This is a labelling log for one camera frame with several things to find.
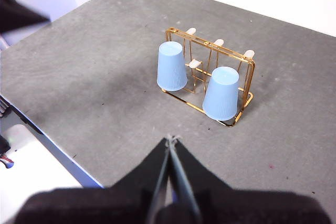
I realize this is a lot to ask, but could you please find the white base platform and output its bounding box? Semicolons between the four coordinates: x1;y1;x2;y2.
0;124;87;190

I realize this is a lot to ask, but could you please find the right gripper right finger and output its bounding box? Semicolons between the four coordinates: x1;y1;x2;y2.
171;137;332;224

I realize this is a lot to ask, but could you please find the blue ribbed plastic cup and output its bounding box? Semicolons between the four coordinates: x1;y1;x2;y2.
156;41;188;92
202;66;240;121

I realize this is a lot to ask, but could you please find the gold wire cup rack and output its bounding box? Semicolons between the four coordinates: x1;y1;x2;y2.
160;26;256;127

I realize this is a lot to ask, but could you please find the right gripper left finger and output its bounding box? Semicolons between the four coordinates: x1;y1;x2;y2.
15;136;171;224

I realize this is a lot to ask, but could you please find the red blue wire bundle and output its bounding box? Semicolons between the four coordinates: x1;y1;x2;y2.
0;155;15;169

